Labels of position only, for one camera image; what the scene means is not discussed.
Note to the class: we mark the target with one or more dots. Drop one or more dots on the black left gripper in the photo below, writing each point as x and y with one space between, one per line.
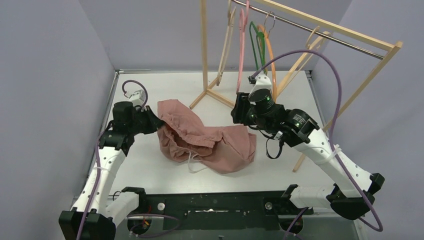
151 120

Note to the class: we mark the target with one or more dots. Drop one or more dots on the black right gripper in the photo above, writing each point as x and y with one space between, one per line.
239 112

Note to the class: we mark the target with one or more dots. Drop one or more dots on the pink shorts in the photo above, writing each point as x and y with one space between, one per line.
184 138

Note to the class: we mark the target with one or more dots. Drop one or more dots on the pink plastic hanger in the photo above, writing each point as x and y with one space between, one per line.
243 19

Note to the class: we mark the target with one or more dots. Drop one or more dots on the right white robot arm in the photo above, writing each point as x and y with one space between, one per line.
351 194

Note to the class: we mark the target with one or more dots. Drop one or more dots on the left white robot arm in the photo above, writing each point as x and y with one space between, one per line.
91 217

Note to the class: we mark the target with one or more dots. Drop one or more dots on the orange plastic hanger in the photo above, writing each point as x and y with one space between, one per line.
266 33

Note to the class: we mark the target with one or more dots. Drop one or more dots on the green plastic hanger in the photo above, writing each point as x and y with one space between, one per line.
257 39

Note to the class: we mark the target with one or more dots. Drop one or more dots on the beige wooden hanger left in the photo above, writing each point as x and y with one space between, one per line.
227 41

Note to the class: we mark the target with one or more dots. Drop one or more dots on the beige wooden hanger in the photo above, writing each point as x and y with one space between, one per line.
227 41
301 61

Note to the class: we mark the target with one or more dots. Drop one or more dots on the beige wooden hanger right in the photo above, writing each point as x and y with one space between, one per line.
301 61

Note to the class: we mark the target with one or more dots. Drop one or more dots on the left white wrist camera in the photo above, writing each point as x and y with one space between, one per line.
139 98

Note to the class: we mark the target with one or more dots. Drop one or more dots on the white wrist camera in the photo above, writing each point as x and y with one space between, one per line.
260 81
139 98

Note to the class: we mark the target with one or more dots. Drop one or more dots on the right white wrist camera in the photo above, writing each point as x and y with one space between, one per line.
260 81

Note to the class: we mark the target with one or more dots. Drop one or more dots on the white shorts drawstring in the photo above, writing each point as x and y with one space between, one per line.
195 165

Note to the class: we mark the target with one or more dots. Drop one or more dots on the black metal base frame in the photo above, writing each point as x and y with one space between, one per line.
267 210

